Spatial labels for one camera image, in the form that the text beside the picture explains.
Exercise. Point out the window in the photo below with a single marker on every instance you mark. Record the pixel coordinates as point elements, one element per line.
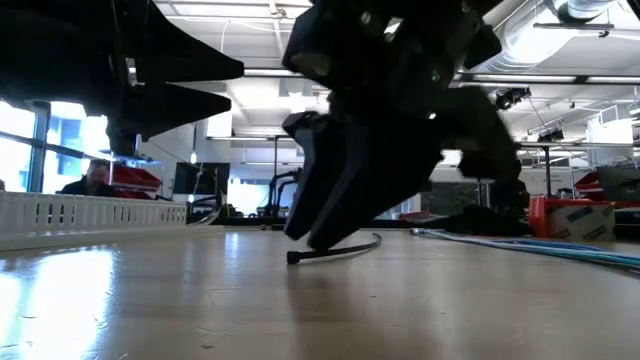
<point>15,165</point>

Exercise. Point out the clear safety glasses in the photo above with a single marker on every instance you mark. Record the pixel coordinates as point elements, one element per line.
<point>212,217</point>

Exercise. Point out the white duct cover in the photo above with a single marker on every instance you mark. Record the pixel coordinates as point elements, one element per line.
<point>100,237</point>

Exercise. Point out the black computer monitor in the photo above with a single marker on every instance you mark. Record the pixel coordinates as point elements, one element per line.
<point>200,177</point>

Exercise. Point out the black track spotlight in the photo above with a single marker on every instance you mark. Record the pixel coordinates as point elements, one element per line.
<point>510,98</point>

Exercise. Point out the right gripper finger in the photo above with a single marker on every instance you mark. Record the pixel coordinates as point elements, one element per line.
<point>370,180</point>
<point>320,165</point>

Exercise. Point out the orange tape dispenser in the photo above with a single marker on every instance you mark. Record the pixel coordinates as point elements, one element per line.
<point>537,215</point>

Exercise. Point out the black work glove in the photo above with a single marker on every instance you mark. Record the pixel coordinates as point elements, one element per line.
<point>475,220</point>

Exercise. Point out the linear ceiling light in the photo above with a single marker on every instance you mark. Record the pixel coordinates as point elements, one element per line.
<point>520,78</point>

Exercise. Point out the silver ventilation duct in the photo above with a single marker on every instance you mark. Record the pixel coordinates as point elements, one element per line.
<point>540,45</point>

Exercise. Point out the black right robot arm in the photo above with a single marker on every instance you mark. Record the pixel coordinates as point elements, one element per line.
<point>450,30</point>

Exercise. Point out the person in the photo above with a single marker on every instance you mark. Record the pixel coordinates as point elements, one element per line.
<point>97,175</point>
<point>515,200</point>

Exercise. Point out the grey glove red cuff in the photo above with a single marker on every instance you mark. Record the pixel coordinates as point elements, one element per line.
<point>417,216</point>

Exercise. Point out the black zip tie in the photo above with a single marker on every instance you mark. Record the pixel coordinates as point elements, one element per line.
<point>355,247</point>

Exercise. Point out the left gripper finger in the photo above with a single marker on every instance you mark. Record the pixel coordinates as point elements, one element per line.
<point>180,60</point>
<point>170,107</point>

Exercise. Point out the background black robot arm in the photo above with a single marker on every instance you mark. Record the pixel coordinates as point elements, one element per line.
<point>272,187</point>

